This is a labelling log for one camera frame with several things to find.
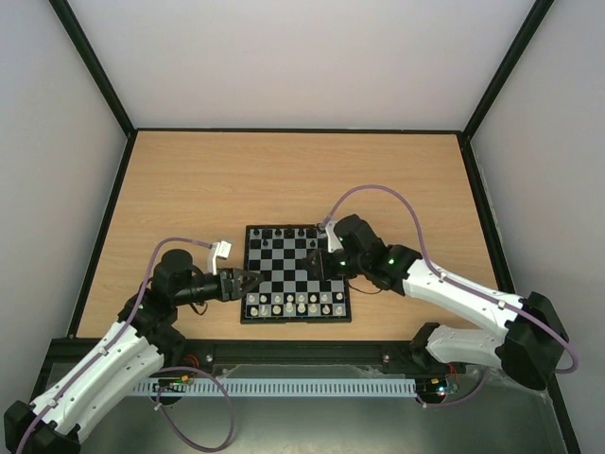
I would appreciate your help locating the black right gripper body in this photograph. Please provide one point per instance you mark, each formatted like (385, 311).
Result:
(323, 265)

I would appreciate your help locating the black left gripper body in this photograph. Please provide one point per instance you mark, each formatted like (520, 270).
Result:
(226, 293)

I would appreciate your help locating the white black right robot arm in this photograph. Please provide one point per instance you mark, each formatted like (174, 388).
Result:
(521, 336)

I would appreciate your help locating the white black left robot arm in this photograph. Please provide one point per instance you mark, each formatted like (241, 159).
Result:
(139, 344)

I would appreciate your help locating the black and white chessboard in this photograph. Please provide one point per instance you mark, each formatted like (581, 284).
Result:
(283, 274)

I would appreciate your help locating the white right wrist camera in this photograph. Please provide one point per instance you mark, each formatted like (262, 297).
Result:
(333, 240)

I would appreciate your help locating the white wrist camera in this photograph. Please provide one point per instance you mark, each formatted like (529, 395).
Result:
(333, 240)
(220, 250)

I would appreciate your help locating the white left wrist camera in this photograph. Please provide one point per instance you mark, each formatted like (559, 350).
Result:
(220, 250)

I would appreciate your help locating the black aluminium rail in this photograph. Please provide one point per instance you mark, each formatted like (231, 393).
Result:
(391, 357)

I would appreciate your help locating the white cable duct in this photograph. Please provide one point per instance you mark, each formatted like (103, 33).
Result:
(282, 387)

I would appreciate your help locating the black enclosure frame post left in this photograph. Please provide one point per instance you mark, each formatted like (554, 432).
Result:
(81, 43)

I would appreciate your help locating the black enclosure frame post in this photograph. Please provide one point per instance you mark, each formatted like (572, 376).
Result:
(81, 43)
(517, 48)

